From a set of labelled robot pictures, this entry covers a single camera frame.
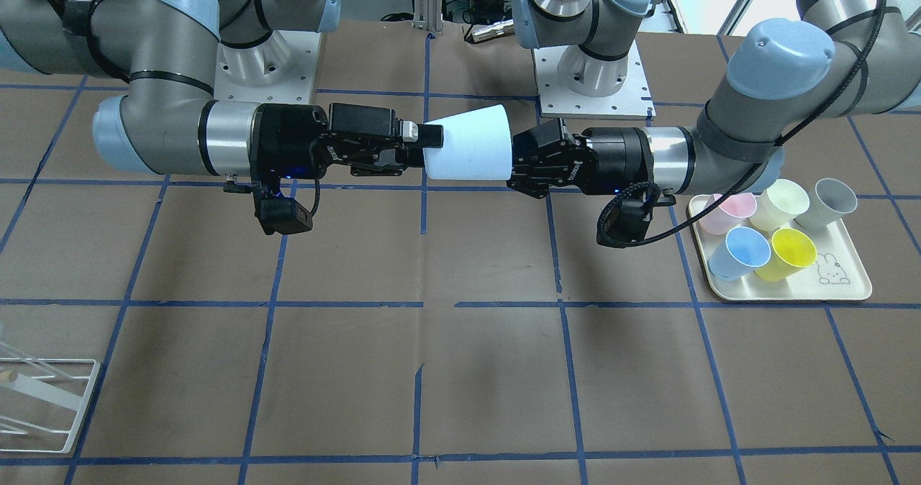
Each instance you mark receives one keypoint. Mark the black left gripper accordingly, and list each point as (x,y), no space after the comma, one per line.
(616,158)

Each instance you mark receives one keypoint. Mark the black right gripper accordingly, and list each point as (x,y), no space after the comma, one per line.
(289,139)

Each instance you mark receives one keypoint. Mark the light blue ikea cup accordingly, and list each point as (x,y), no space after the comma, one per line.
(477,147)

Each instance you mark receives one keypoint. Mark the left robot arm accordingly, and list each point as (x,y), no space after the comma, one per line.
(842,57)

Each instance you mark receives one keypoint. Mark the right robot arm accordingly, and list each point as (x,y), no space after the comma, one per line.
(171,120)

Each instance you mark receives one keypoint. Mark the pink ikea cup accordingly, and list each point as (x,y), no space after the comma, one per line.
(731,213)

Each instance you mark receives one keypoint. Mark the blue ikea cup on tray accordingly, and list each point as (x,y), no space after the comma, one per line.
(742,251)

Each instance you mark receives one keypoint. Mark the cream ikea cup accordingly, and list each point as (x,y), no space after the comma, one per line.
(779,204)

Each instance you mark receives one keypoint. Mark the yellow ikea cup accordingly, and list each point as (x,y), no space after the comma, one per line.
(791,252)

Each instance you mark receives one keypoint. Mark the grey ikea cup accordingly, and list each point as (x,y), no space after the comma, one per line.
(829,200)

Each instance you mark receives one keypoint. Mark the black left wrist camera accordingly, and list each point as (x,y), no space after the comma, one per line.
(625,220)

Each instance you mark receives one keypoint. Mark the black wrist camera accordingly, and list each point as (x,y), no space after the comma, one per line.
(281,214)
(625,220)

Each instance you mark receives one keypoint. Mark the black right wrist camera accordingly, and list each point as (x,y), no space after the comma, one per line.
(281,214)

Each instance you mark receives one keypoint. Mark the white wire cup rack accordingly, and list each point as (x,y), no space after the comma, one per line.
(44,401)

